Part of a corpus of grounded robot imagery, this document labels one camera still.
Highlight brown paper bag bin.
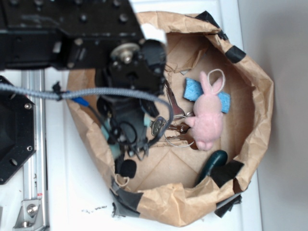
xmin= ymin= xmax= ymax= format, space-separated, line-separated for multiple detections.
xmin=68 ymin=12 xmax=274 ymax=227

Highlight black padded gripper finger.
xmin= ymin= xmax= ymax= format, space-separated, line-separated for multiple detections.
xmin=115 ymin=155 xmax=137 ymax=179

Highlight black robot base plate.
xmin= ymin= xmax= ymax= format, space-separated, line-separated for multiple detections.
xmin=0 ymin=90 xmax=35 ymax=185

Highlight metal corner bracket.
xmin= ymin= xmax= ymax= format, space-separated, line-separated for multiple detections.
xmin=13 ymin=199 xmax=43 ymax=231

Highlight dark bronze key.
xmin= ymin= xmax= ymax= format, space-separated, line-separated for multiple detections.
xmin=168 ymin=123 xmax=191 ymax=134

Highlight blue sponge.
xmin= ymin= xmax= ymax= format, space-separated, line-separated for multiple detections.
xmin=183 ymin=77 xmax=231 ymax=114

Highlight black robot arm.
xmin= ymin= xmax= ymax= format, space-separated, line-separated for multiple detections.
xmin=0 ymin=0 xmax=167 ymax=170

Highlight dark green curved handle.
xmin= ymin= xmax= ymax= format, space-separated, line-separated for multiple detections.
xmin=194 ymin=150 xmax=228 ymax=187

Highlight long silver key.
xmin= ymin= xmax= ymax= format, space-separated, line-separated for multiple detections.
xmin=165 ymin=80 xmax=185 ymax=120

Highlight grey braided cable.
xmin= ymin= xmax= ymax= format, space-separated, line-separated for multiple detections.
xmin=0 ymin=83 xmax=174 ymax=147

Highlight teal blue cloth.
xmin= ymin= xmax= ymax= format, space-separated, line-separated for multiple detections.
xmin=101 ymin=118 xmax=149 ymax=160

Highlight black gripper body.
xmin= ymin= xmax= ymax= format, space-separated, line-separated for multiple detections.
xmin=96 ymin=95 xmax=160 ymax=161

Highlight silver key with grey head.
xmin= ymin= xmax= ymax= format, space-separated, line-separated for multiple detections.
xmin=150 ymin=116 xmax=167 ymax=136

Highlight pink plush bunny keychain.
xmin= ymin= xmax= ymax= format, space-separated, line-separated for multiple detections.
xmin=184 ymin=69 xmax=226 ymax=151

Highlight aluminium extrusion rail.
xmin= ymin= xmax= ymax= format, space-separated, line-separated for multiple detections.
xmin=13 ymin=70 xmax=50 ymax=229

